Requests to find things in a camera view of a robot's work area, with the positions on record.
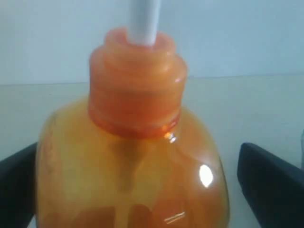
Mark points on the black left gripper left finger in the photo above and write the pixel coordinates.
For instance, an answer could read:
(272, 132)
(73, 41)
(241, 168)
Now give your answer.
(17, 188)

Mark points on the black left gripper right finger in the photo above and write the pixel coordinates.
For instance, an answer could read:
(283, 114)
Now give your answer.
(273, 188)

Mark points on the orange dish soap pump bottle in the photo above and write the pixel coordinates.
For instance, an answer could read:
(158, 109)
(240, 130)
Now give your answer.
(129, 155)

